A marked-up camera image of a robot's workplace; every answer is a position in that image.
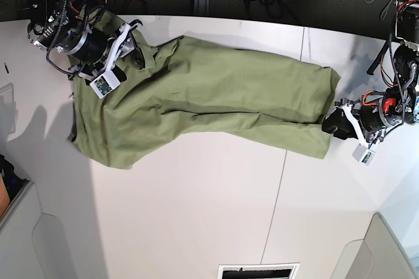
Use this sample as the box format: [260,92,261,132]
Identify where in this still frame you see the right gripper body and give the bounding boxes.
[55,20,143,79]

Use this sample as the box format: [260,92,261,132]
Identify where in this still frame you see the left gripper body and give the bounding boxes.
[337,90,405,147]

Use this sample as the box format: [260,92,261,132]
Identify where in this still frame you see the green t-shirt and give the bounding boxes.
[73,30,340,169]

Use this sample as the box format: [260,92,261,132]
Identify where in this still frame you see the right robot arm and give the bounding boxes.
[27,0,145,83]

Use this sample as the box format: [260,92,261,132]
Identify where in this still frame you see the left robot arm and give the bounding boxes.
[322,0,418,148]

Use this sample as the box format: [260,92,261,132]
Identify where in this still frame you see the grey chair right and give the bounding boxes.
[331,213,418,279]

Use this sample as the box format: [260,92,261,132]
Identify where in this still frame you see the grey chair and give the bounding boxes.
[1,182,71,278]
[331,213,418,279]

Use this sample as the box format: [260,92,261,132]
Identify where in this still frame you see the white floor vent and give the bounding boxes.
[217,263,301,279]

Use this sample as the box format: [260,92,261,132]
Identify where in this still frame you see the grey chair left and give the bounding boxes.
[1,182,71,278]

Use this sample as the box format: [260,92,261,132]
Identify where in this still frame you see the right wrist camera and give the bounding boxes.
[89,70,120,99]

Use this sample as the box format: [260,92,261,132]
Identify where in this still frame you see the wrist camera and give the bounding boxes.
[352,145,376,166]
[89,70,120,99]

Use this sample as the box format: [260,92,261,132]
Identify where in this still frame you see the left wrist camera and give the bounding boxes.
[352,145,376,166]

